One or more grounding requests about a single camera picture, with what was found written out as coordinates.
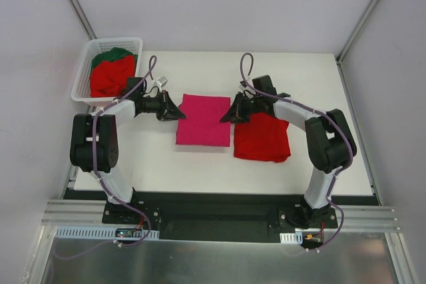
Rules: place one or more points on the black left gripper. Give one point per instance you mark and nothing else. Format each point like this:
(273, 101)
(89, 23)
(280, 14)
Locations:
(165, 106)

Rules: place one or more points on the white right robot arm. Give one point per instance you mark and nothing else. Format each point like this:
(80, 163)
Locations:
(331, 146)

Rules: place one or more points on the red t shirt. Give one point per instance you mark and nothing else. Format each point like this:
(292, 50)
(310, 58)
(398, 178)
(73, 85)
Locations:
(108, 78)
(264, 138)

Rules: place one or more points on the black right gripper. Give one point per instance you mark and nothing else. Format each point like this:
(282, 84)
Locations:
(241, 107)

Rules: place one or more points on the left aluminium frame post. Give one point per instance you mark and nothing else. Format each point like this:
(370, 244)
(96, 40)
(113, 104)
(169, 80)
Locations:
(83, 19)

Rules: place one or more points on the aluminium frame post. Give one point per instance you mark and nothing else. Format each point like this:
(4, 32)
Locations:
(356, 31)
(83, 19)

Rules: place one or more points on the right aluminium frame post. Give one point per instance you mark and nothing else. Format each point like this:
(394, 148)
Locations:
(356, 31)

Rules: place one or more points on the pink t shirt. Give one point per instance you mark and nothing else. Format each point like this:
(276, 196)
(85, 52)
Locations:
(202, 125)

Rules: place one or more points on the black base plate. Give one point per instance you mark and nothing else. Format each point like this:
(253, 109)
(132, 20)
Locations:
(251, 218)

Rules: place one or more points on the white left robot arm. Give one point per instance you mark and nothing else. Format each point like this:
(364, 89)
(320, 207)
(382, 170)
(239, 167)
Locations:
(94, 139)

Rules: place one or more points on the white perforated plastic basket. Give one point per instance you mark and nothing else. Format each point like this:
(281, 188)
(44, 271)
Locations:
(81, 91)

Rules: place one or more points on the red t shirt in basket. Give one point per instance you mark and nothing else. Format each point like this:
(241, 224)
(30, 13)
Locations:
(108, 78)

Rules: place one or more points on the green t shirt in basket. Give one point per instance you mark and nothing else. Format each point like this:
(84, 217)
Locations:
(112, 55)

